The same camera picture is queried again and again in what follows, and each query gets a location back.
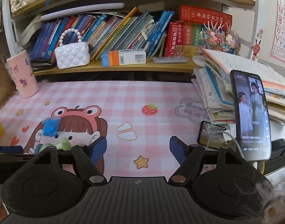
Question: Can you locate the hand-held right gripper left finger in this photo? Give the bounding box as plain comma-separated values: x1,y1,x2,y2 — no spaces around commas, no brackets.
30,136,108,183

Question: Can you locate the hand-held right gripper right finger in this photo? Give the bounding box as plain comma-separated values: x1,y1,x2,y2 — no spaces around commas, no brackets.
169,136,248,183

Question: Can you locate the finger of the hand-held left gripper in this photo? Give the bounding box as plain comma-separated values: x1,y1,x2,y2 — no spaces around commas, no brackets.
23,150,73,157
0,145,24,155

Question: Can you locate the small green toy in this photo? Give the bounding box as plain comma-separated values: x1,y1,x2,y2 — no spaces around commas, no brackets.
35,137,71,151

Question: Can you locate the blue crumpled wrapper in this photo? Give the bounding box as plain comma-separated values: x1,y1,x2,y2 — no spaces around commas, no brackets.
41,119,61,139

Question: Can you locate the dark smartphone lying flat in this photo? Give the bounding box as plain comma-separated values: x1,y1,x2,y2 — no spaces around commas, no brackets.
197,121,227,148

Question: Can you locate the pink cartoon desk mat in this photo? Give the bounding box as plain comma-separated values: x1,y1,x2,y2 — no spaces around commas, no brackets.
0,80,238,180

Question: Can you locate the orange and white cat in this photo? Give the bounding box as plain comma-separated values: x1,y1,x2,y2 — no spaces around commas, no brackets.
0,53,17,112

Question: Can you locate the pink printed cup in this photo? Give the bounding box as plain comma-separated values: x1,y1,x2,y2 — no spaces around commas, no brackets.
6,50,39,99

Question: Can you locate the black smartphone with lit screen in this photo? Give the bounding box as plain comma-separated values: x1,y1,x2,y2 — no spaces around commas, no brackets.
230,69,272,162

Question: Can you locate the wooden bookshelf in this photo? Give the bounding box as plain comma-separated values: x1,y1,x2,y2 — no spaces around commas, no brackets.
2,0,259,83

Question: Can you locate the black pouch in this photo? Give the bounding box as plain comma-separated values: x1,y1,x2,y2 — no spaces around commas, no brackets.
30,62,55,72

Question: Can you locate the grey flat case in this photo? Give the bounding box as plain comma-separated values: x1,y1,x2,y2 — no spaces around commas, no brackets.
153,56,188,64

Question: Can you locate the orange and blue carton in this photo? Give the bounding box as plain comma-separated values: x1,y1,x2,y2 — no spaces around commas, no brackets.
101,49,147,67

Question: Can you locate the black tablet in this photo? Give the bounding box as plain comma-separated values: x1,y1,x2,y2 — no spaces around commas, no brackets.
259,138,285,175

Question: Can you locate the thick red standing dictionary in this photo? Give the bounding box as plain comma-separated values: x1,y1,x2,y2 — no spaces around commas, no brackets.
164,21,183,57

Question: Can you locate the stack of paper booklets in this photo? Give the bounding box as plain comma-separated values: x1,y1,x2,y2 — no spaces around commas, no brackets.
191,48,285,143

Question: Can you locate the row of slanted books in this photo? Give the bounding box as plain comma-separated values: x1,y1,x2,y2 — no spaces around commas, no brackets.
30,7,167,61

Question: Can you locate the bunch of beaded hair ornaments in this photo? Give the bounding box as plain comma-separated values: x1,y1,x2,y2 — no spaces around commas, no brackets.
202,20,239,55

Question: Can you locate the large red dictionary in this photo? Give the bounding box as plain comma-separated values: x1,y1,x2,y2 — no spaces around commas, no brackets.
178,5,233,25

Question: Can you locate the long white roll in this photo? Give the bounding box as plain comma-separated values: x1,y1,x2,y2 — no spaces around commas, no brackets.
41,3,125,21

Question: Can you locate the white charging cable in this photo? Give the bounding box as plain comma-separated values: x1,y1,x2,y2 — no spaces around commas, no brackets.
206,131,248,159

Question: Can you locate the white quilted pearl-handle purse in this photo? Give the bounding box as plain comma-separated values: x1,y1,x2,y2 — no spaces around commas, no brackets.
54,28,91,70

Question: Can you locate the deer wall sticker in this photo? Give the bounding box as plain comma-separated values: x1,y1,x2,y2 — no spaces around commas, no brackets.
250,29,264,61

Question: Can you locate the alphabet wall poster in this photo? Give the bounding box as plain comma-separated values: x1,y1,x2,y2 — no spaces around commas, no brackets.
270,0,285,64

